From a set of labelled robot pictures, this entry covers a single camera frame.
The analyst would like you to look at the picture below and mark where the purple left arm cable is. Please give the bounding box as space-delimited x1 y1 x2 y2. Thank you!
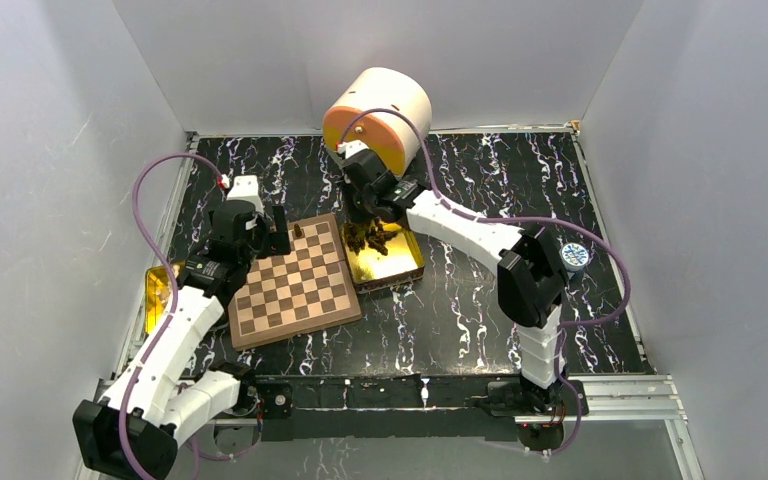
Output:
117 153 230 480

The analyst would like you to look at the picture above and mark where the gold tin with light pieces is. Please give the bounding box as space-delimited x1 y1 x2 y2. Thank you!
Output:
144 265 172 335

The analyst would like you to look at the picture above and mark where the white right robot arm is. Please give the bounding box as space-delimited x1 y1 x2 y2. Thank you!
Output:
336 141 569 414

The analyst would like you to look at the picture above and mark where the gold tin with dark pieces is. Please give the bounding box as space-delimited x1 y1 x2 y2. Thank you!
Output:
340 219 425 293

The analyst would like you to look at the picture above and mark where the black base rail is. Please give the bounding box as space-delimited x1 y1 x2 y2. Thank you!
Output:
212 373 590 451

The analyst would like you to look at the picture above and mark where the round pastel drawer cabinet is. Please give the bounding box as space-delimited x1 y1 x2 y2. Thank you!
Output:
322 67 432 177

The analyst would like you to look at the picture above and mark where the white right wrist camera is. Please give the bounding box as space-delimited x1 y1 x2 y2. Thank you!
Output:
332 140 368 167

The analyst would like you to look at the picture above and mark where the wooden chess board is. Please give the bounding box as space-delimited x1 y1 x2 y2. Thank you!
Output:
229 213 362 351

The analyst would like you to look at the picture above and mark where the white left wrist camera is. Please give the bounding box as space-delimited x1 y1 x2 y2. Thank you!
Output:
220 175 264 214

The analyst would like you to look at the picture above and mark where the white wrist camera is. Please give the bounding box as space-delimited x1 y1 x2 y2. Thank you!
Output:
220 175 264 214
332 140 368 167

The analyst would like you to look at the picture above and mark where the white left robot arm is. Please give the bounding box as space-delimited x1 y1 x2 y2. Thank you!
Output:
72 199 291 479

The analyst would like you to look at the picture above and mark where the blue white round cap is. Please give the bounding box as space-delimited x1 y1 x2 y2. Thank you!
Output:
559 242 591 273

